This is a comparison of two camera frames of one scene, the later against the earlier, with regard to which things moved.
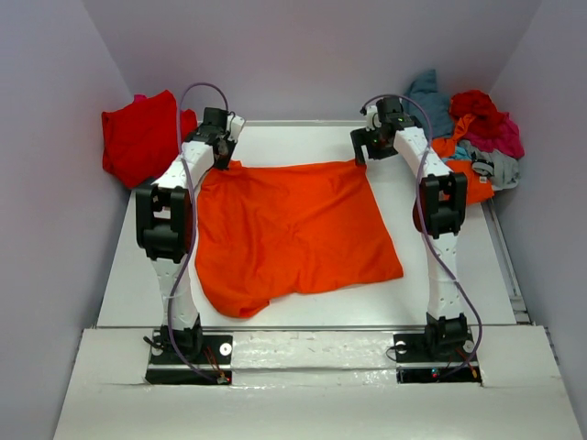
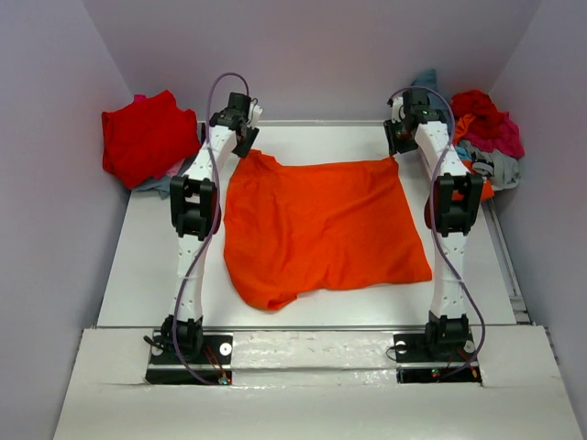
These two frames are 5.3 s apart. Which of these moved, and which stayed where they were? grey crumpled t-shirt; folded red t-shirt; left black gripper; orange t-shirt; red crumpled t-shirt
Moved: left black gripper; orange t-shirt
Stayed: grey crumpled t-shirt; folded red t-shirt; red crumpled t-shirt
